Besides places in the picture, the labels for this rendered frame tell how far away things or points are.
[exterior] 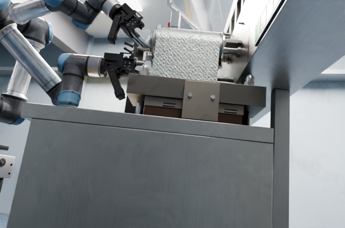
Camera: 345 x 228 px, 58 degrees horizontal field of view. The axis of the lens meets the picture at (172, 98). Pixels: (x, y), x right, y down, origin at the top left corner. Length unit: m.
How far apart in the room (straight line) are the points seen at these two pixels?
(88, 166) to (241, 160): 0.38
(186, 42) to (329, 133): 3.65
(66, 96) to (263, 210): 0.71
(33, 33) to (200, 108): 1.03
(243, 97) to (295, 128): 3.68
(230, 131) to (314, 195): 3.73
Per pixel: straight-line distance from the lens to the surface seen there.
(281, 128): 1.27
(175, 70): 1.13
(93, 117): 0.84
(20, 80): 1.64
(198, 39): 1.18
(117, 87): 1.10
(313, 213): 4.51
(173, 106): 0.90
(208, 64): 1.14
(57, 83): 1.25
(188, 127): 0.81
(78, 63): 1.15
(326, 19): 0.83
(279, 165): 1.25
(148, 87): 0.90
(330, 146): 4.60
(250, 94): 0.92
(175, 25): 1.86
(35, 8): 1.43
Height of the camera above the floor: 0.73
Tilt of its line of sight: 15 degrees up
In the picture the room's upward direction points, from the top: 6 degrees clockwise
